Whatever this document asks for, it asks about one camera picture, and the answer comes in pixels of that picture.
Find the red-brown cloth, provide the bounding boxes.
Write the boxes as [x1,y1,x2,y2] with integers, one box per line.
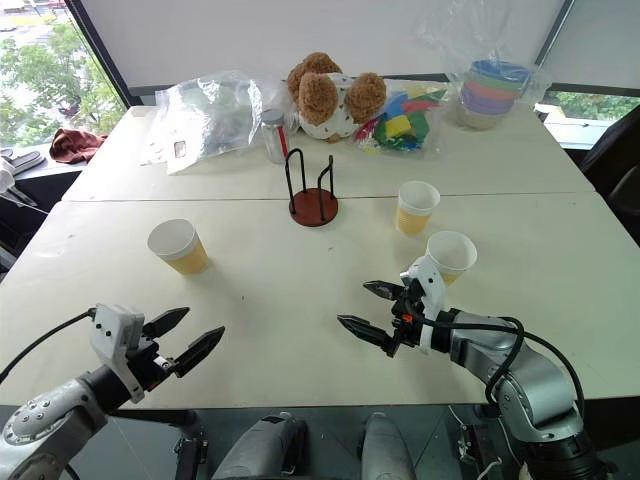
[49,127,109,165]

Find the dark chair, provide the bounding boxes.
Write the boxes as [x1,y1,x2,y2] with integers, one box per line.
[578,106,640,202]

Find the yellow white paper cup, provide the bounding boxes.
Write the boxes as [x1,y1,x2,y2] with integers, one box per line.
[146,218,210,276]
[394,180,442,238]
[425,230,478,288]

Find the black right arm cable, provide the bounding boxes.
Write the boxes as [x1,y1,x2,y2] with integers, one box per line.
[423,316,587,417]

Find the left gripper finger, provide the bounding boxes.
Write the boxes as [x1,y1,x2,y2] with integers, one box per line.
[172,325,227,379]
[142,306,192,342]

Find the clear plastic bag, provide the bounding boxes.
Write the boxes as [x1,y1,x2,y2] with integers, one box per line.
[141,69,267,177]

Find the brown teddy bear plush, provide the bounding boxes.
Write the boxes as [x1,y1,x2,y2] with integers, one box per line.
[285,51,389,144]

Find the glass jar silver lid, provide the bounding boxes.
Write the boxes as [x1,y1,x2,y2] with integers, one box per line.
[260,108,292,165]

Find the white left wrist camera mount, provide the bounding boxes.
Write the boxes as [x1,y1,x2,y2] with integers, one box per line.
[89,302,148,405]

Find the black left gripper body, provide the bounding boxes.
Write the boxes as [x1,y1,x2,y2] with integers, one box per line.
[126,334,178,397]

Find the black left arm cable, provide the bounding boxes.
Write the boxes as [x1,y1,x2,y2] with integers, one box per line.
[0,308,97,382]

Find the black table frame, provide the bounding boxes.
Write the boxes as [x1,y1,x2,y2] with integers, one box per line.
[106,408,209,480]

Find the grey rounded robot leg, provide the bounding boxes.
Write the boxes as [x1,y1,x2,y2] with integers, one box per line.
[213,411,309,480]
[360,411,417,480]

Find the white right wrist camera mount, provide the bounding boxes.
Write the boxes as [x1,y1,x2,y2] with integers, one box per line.
[399,254,448,354]

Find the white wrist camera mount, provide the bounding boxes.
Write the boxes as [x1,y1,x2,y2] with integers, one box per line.
[89,302,148,405]
[399,254,448,354]

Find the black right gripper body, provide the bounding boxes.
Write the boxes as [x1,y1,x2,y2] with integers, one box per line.
[384,279,425,358]

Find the clear bag around bowls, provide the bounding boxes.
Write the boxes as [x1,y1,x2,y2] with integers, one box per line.
[413,0,554,135]

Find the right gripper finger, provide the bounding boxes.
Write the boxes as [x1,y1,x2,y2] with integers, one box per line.
[336,314,397,352]
[362,280,408,302]

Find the red base black wire holder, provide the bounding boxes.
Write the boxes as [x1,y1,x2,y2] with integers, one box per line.
[284,147,340,229]

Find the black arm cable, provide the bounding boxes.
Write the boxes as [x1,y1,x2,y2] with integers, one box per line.
[423,316,587,417]
[0,308,97,382]

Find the bag of coloured blocks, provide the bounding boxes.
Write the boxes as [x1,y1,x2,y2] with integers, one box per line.
[351,78,450,160]

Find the stack of coloured bowls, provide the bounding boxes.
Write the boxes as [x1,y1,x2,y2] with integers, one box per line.
[455,59,532,132]

